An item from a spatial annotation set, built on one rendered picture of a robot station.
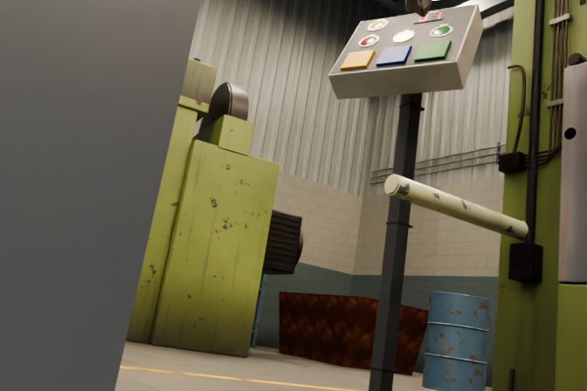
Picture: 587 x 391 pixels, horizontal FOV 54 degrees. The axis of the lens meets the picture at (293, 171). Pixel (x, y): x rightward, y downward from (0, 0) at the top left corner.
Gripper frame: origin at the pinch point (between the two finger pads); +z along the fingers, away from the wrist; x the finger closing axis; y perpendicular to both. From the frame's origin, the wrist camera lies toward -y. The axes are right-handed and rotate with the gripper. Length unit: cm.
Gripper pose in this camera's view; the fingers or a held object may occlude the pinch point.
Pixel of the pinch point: (423, 10)
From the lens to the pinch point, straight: 143.8
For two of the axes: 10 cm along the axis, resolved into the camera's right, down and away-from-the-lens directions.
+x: 8.5, -0.1, -5.2
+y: -3.8, 6.7, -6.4
